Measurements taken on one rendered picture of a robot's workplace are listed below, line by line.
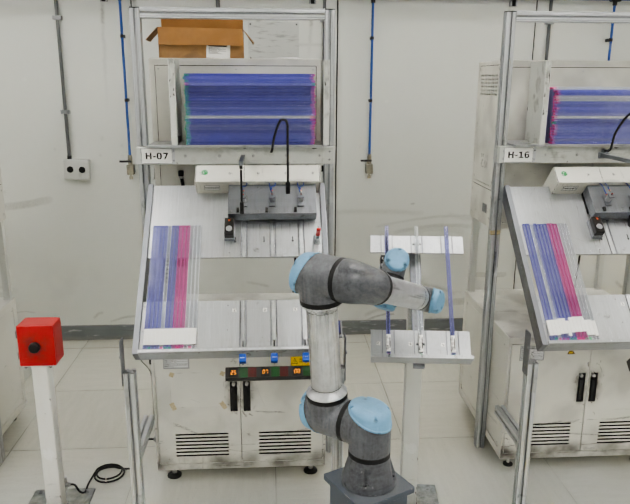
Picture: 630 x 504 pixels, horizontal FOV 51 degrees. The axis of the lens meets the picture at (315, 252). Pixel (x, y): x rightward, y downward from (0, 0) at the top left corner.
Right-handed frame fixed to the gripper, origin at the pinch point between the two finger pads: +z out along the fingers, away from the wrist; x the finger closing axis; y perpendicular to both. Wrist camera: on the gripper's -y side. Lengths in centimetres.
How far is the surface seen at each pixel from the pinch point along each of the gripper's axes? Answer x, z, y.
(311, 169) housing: 29, 15, 47
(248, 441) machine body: 53, 49, -61
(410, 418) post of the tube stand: -11, 24, -48
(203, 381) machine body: 70, 35, -37
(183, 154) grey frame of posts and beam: 79, 12, 50
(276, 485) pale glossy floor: 41, 54, -78
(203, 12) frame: 71, -7, 101
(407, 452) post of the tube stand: -11, 30, -61
